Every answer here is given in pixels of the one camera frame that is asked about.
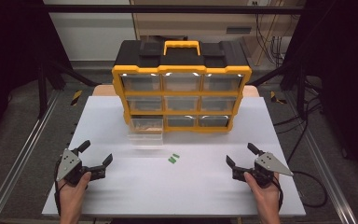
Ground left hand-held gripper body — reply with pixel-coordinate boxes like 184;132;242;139
55;147;107;188

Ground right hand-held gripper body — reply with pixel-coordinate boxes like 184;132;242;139
231;150;295;189

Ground clear plastic drawer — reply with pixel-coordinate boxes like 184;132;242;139
127;117;165;147

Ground yellow black organizer cabinet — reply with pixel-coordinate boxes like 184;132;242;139
111;39;253;134

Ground person's left hand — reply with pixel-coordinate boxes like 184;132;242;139
57;171;93;209

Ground person's right hand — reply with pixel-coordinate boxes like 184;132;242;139
243;171;282;211

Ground yellow black hazard tape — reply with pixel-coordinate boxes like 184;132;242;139
70;90;84;107
269;91;288;105

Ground black metal stand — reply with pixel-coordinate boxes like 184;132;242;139
36;58;103;119
247;60;310;120

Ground set of closed clear drawers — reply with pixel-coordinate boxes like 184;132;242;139
119;73;244;128

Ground black curtain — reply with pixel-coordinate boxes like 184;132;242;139
283;0;358;183
0;0;73;152

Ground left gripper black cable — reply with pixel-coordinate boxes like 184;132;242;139
53;158;69;217

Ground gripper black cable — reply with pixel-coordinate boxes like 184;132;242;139
53;158;69;217
272;174;284;213

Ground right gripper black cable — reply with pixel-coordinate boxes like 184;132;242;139
272;174;284;213

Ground metal floor rail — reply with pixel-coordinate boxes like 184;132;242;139
0;89;61;224
283;92;358;224

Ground black floor cable loop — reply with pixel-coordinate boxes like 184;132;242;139
287;169;328;209

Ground black floor cables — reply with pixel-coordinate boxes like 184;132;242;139
272;77;324;164

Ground hanging black cables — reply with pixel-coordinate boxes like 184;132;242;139
254;0;288;67

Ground black horizontal frame bar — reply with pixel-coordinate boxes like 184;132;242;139
42;4;305;15

